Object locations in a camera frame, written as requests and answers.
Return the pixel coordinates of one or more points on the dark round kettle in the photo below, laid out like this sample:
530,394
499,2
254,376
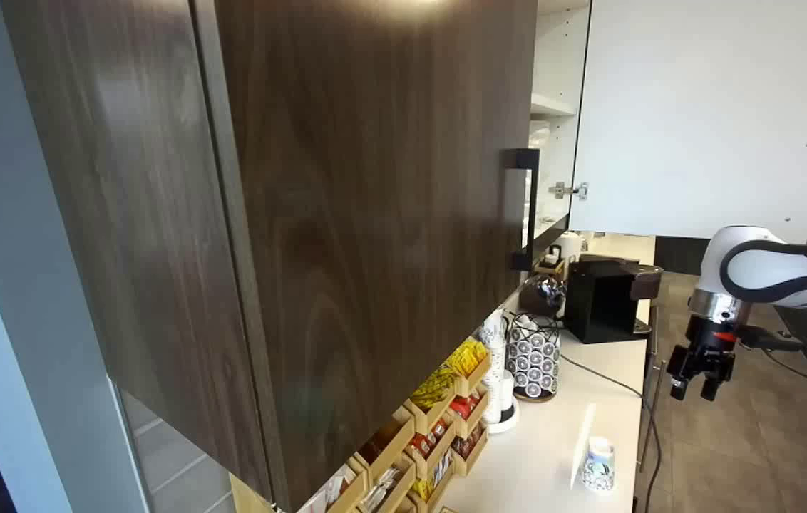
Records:
543,297

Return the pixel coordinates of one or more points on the black coffee machine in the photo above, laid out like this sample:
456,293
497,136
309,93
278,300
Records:
603,300

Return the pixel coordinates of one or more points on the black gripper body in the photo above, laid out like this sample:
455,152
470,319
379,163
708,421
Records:
710,340

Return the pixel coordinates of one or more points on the white open cupboard door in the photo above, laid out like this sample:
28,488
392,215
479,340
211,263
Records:
716,116

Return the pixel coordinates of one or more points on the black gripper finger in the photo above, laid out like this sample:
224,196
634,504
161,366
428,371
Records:
676,376
716,381

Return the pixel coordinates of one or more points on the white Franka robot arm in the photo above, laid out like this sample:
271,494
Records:
773,269

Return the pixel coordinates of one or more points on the tall paper cup stack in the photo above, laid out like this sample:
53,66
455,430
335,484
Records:
495,358

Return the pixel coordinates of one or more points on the wooden tiered condiment rack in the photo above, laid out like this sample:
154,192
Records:
420,431

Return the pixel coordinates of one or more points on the dark wood cupboard door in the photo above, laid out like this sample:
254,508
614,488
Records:
362,230

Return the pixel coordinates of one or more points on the white shelved cupboard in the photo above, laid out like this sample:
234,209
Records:
553,88

